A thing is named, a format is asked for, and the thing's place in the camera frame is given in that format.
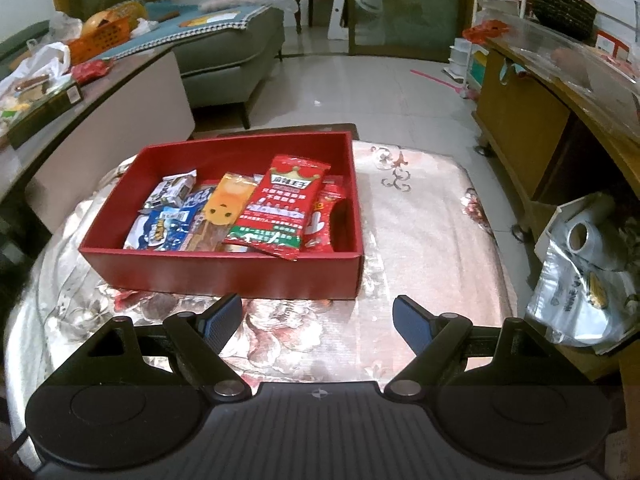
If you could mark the small red packet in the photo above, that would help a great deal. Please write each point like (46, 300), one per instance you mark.
(92, 71)

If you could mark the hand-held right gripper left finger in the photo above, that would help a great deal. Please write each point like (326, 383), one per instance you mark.
(222, 320)

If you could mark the plain red snack packet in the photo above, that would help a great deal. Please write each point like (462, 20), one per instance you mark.
(322, 215)

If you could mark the white perforated board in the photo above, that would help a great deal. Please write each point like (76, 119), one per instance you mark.
(339, 0)

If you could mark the grey sofa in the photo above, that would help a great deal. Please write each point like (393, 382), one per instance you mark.
(225, 72)

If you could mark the white plastic bag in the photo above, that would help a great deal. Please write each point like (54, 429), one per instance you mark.
(45, 60)

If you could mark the pink ribbon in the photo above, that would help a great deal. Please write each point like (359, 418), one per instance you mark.
(435, 78)

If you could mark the red cardboard box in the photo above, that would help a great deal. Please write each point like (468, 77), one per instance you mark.
(225, 275)

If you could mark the dark woven baskets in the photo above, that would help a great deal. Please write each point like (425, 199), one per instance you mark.
(565, 7)

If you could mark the brown snack packet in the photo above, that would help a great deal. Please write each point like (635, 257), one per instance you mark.
(202, 235)

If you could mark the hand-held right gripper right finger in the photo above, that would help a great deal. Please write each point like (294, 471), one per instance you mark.
(410, 322)

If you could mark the white stacked containers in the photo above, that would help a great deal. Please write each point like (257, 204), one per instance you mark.
(457, 60)

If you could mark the floral tablecloth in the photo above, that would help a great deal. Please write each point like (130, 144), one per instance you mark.
(425, 240)

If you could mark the clear plastic sheet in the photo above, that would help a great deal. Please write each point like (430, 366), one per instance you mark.
(575, 52)

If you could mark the white coffee table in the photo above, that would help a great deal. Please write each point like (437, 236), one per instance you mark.
(100, 125)

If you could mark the tape roll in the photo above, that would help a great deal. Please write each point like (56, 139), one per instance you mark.
(580, 236)

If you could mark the yellow snack bag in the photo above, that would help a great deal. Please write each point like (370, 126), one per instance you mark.
(120, 12)

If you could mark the silver plastic bag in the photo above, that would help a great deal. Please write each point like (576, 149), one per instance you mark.
(565, 300)

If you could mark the green box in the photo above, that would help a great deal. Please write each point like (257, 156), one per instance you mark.
(45, 110)

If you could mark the orange yellow snack packet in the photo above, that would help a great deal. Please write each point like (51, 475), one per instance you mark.
(227, 200)

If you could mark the blue and red snack packet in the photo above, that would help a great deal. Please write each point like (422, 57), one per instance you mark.
(200, 199)

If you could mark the silver snack packet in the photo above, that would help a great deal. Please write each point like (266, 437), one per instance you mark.
(170, 190)

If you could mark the crumpled red wrapper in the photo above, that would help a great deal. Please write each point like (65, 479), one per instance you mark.
(485, 31)

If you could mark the blue sofa cover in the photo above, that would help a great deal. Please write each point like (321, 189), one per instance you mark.
(165, 35)

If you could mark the red crown print snack packet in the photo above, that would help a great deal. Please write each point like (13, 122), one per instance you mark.
(280, 200)

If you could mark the orange plastic basket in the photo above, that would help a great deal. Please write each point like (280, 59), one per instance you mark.
(100, 40)

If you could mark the teal storage box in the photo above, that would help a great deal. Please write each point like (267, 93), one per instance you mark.
(479, 70)

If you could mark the blue and white snack packet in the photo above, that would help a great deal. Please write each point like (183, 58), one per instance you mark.
(160, 227)

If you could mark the dark wooden side table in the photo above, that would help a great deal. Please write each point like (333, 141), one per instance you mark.
(310, 0)

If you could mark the glass sliding door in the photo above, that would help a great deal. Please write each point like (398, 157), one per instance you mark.
(410, 10)

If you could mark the wooden cabinet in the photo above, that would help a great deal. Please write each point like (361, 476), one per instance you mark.
(525, 125)

